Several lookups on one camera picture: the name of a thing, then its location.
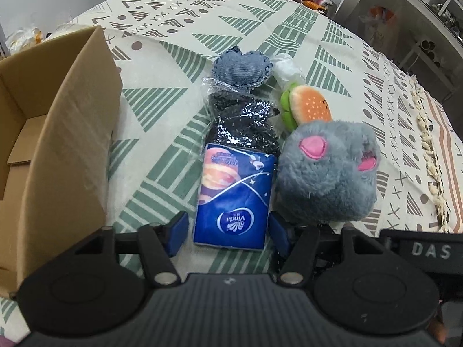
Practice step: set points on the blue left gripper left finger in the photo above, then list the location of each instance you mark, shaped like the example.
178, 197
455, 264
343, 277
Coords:
174, 233

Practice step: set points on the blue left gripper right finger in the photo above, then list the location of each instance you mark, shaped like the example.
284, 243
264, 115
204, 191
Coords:
278, 231

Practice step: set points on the blue Vinda tissue pack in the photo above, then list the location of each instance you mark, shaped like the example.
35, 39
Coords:
234, 197

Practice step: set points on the grey plush mouse toy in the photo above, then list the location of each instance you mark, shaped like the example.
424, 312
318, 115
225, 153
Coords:
327, 172

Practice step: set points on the black item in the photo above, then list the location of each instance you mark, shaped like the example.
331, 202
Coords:
240, 119

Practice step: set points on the plush hamburger toy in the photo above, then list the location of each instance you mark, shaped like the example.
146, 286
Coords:
302, 104

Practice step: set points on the white plastic bag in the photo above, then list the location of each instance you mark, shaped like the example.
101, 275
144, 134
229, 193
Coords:
285, 71

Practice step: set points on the blue denim heart cushion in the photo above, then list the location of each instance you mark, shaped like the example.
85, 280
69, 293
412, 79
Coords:
243, 71

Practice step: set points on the brown cardboard box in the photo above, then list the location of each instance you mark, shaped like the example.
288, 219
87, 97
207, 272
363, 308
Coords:
59, 107

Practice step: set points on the patterned cream table cloth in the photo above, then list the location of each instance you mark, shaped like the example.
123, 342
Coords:
338, 286

